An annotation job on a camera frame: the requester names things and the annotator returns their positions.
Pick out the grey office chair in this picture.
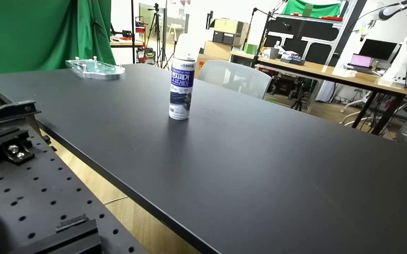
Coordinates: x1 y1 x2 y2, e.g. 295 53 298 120
197 59 271 99

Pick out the wooden workbench table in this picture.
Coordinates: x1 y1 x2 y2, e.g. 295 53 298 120
230 49 407 135

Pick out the green backdrop curtain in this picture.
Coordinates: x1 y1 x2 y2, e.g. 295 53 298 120
0 0 117 113

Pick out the black perforated breadboard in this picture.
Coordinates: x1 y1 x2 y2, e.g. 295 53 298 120
0 99 147 254

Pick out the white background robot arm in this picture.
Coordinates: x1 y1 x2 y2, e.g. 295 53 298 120
378 36 407 86

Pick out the clear plastic tray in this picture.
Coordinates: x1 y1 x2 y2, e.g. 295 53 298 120
66 56 124 80

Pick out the white blue spray can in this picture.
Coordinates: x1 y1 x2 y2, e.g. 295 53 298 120
168 58 195 120

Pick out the pink screen laptop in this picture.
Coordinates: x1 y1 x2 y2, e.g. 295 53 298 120
349 53 373 69

